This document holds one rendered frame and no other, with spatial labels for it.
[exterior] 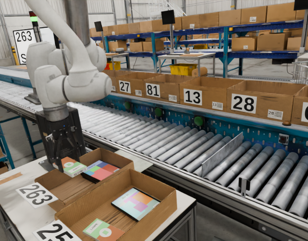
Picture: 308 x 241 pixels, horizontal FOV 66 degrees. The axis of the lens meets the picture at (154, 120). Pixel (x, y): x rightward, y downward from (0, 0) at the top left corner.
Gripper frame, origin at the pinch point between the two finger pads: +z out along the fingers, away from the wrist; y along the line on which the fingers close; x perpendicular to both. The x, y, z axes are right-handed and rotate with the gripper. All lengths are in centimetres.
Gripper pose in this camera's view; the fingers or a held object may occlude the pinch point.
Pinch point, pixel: (68, 161)
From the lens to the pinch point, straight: 112.6
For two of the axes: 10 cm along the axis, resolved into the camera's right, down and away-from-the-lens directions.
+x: 7.6, 1.7, -6.3
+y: -6.5, 3.2, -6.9
